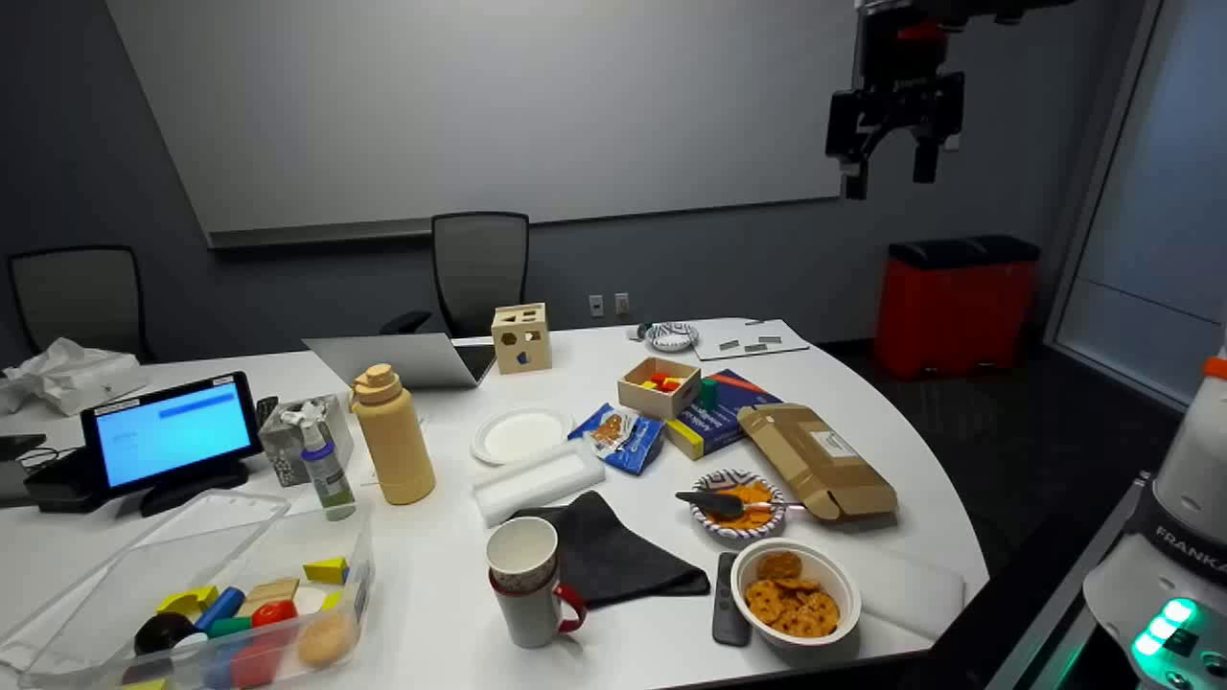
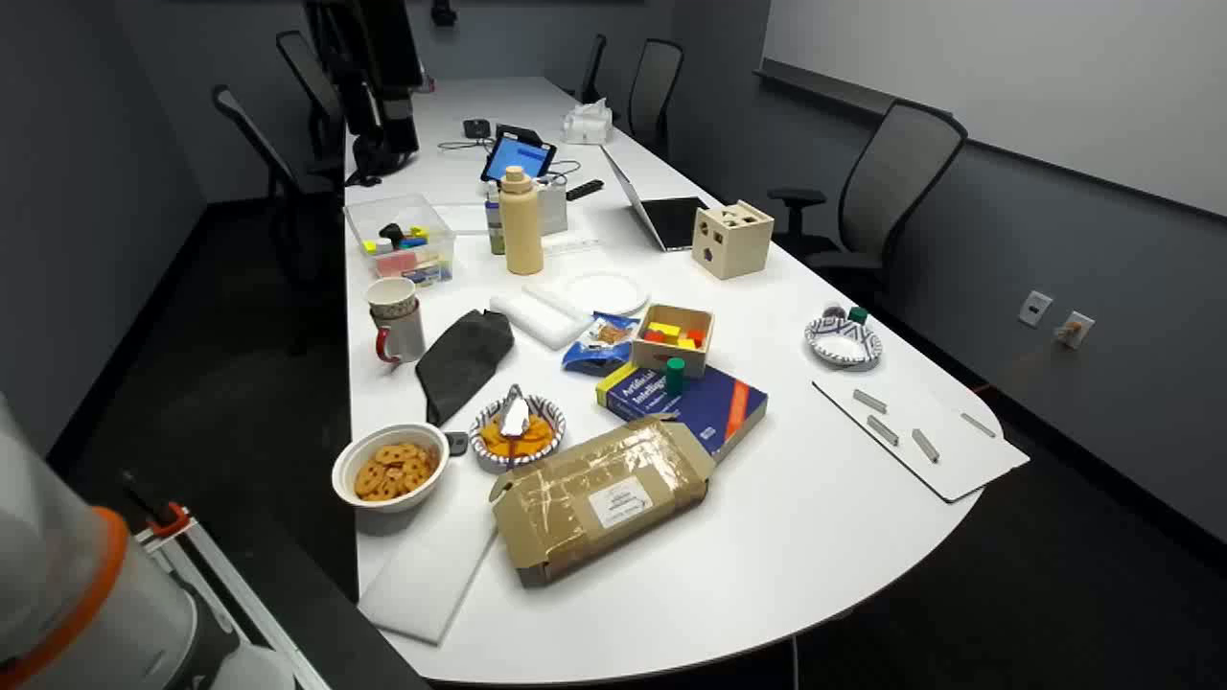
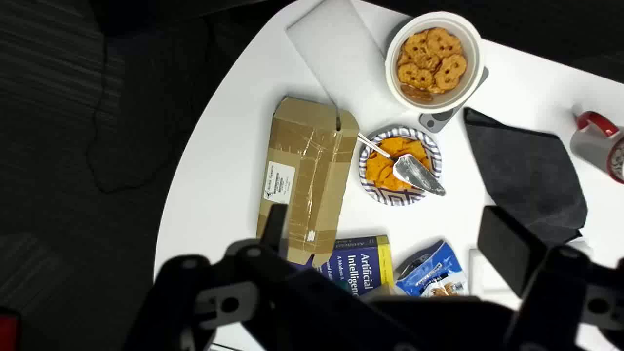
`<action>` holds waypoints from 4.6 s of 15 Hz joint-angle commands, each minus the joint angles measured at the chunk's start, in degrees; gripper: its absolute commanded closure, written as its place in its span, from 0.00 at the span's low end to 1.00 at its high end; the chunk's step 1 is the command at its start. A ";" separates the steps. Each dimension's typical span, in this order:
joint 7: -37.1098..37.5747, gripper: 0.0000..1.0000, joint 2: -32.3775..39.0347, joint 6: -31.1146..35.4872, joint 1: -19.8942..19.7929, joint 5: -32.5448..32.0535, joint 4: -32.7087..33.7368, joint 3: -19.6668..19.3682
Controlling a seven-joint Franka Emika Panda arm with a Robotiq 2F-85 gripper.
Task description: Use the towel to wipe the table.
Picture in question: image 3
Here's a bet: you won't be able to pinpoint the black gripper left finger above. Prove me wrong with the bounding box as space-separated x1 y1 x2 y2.
123 202 308 351

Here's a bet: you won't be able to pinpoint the blue snack packet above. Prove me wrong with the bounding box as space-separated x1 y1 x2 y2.
394 239 470 300

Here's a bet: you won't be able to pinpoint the orange chips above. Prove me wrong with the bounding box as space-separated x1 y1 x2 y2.
365 134 431 192

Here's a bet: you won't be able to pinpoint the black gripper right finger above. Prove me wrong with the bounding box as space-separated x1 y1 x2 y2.
476 204 624 351

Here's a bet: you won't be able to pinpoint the dark grey towel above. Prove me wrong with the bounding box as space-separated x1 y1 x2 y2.
462 105 591 249

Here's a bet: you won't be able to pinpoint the pretzel snacks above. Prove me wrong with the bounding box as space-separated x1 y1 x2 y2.
396 25 470 101

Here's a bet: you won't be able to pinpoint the white flat sheet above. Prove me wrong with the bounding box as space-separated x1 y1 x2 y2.
285 0 406 124

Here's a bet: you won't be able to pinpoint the metal scoop spoon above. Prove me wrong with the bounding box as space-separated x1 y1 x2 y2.
355 130 448 198

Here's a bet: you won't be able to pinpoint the white mug with red handle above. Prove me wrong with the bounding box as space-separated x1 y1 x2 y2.
569 108 624 185

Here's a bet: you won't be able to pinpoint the grey flat device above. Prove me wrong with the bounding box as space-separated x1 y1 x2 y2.
417 64 491 134

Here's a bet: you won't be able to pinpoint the blue hardcover book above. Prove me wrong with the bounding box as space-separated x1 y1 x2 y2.
289 233 396 300

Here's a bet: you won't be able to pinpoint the white bowl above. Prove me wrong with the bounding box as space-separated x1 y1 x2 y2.
382 9 485 114

